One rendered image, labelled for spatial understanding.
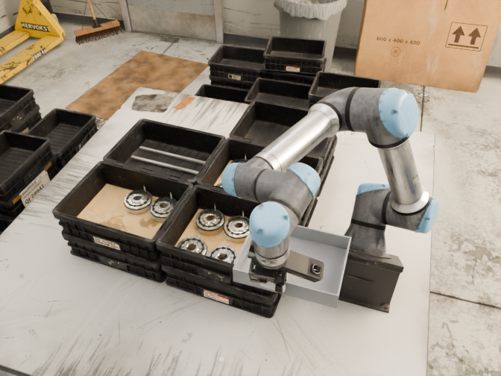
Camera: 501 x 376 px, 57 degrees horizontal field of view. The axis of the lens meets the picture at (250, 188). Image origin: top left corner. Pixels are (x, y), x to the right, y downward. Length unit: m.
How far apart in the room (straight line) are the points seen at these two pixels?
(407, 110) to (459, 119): 2.72
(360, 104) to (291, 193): 0.38
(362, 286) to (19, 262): 1.23
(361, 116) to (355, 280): 0.57
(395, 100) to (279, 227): 0.48
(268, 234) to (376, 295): 0.78
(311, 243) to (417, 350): 0.50
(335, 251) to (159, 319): 0.64
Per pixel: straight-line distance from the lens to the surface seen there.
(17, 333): 1.72
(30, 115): 3.14
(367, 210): 1.53
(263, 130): 2.07
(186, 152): 1.97
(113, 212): 1.77
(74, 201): 1.76
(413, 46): 4.19
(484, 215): 3.13
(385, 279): 1.50
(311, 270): 1.04
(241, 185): 0.98
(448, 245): 2.87
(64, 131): 3.08
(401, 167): 1.32
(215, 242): 1.59
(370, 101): 1.19
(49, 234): 1.96
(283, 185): 0.91
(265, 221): 0.85
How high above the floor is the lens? 2.04
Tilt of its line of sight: 43 degrees down
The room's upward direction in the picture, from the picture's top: 1 degrees counter-clockwise
